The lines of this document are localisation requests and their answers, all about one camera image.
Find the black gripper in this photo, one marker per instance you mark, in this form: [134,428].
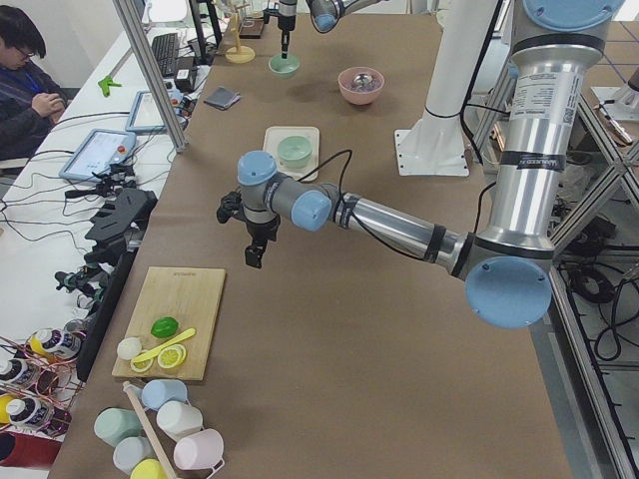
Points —
[262,232]
[285,20]

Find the green bowl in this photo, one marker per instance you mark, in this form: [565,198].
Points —
[284,68]
[294,148]
[295,166]

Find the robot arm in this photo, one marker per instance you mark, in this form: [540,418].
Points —
[506,266]
[325,14]

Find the wooden cup stand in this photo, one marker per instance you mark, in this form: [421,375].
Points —
[238,53]

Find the wooden cutting board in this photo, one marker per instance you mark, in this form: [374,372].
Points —
[192,297]

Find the metal scoop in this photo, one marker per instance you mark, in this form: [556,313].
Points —
[362,81]

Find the grey folded cloth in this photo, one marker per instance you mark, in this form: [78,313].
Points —
[222,98]

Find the pink bowl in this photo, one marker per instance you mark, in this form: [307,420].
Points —
[360,98]

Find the green bowl on tray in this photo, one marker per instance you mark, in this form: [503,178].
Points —
[295,166]

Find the cream serving tray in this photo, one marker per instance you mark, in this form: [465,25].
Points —
[275,134]

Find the green lime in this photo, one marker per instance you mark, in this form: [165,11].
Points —
[164,327]

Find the black keyboard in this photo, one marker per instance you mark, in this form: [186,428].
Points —
[165,49]

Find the lemon slice right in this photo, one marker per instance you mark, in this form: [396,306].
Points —
[172,356]

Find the lemon slice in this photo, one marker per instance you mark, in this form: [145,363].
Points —
[140,366]
[172,356]

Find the yellow plastic knife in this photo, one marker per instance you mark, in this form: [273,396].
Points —
[152,353]

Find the white garlic toy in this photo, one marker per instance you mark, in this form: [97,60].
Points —
[129,347]

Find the lemon slice left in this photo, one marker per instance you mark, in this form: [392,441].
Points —
[140,366]

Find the teach pendant far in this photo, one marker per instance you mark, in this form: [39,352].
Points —
[144,117]

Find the teach pendant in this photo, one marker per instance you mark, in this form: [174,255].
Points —
[98,152]
[144,117]

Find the teach pendant near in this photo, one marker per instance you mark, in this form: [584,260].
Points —
[98,152]

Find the white pillar base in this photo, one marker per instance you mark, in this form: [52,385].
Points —
[434,145]

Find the pink mug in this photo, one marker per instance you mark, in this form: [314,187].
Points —
[200,450]

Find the green mug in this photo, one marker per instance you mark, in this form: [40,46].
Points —
[113,425]

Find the grey mug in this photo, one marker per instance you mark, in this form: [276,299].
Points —
[130,452]

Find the yellow mug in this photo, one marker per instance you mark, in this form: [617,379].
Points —
[148,469]

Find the person in dark jacket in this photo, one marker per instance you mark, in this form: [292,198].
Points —
[32,103]

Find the aluminium frame post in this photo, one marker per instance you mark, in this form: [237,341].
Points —
[141,48]

